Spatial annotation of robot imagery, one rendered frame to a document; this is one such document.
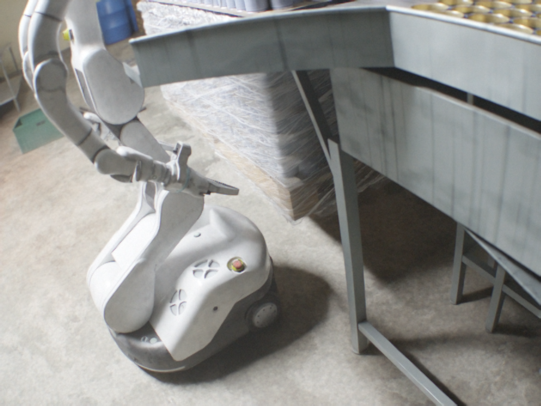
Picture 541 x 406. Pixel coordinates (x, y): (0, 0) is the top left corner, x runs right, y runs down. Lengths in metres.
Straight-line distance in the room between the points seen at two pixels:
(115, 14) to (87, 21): 7.70
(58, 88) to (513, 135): 0.91
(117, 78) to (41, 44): 0.31
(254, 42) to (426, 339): 1.20
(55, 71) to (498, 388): 1.56
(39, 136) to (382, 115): 3.96
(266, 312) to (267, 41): 1.10
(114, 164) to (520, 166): 0.91
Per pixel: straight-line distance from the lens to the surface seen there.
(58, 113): 1.10
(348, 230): 1.22
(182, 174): 1.25
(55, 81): 1.07
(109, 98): 1.29
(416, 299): 1.79
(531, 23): 0.75
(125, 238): 1.65
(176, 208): 1.46
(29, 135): 4.56
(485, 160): 0.72
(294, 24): 0.77
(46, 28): 1.07
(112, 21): 9.00
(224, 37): 0.81
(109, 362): 1.90
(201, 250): 1.70
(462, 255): 1.59
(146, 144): 1.41
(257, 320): 1.67
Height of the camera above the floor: 1.31
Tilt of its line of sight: 34 degrees down
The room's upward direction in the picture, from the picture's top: 13 degrees counter-clockwise
